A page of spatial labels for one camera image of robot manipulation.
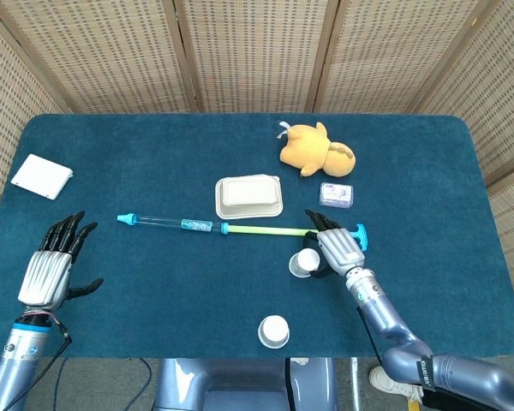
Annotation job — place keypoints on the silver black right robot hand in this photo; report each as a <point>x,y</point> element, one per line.
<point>340,248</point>

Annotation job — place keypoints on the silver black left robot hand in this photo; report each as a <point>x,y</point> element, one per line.
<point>45,278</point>

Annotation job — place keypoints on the white paper cup green print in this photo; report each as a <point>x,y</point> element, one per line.
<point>274,327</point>

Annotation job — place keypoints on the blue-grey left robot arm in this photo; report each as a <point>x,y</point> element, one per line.
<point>21,342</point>

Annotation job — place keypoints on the small blue-white packet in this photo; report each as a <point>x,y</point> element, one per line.
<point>336,194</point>

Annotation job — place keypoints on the white square flat box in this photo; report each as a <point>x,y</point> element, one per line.
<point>40,175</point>

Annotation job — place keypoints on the yellow plush toy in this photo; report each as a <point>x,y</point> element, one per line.
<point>308,147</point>

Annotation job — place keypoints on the beige pulp lunch box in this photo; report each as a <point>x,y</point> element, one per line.
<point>248,194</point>

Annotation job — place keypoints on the grey metal stand leg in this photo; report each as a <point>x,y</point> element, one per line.
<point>354,381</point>

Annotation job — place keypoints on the white sneaker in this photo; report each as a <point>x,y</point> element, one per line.
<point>381,379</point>

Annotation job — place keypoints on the blue green water syringe toy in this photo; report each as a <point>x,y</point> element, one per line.
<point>175,222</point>

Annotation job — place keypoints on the blue-grey robot torso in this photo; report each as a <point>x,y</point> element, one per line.
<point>240,381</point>

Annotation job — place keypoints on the black trouser leg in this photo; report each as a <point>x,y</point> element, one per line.
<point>437,400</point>

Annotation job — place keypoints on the blue carpet table cover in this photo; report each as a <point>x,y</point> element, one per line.
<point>175,150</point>

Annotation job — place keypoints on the woven bamboo folding screen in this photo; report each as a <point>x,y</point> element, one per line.
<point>257,51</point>

